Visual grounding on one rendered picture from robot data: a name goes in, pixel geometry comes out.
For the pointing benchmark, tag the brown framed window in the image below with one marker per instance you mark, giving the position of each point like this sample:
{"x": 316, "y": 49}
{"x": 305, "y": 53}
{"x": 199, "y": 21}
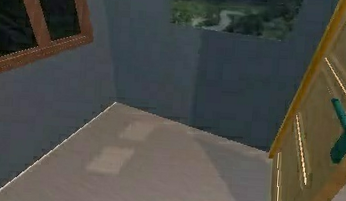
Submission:
{"x": 35, "y": 23}

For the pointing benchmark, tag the green landscape wall picture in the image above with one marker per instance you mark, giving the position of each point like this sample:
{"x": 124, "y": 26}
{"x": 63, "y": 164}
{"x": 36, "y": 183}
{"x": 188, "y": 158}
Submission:
{"x": 233, "y": 15}

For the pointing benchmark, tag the tan wooden room door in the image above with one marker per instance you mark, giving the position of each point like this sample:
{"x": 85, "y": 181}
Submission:
{"x": 315, "y": 137}

